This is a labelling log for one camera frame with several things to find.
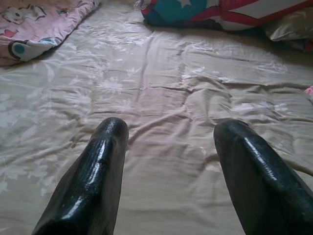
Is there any red white blue star bolster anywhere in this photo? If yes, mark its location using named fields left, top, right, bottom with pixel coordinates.
left=134, top=0, right=313, bottom=32

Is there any pink cartoon print blanket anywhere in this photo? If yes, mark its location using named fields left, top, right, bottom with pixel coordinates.
left=0, top=0, right=102, bottom=67

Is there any beige floral pillow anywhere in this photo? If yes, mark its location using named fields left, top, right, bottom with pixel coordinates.
left=263, top=7, right=313, bottom=52

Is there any beige floral bedspread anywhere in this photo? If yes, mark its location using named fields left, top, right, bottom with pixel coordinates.
left=0, top=0, right=313, bottom=235

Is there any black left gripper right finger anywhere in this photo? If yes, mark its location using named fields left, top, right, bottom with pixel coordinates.
left=213, top=118, right=313, bottom=235

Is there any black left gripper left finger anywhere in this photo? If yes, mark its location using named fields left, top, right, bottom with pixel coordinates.
left=31, top=117, right=130, bottom=235

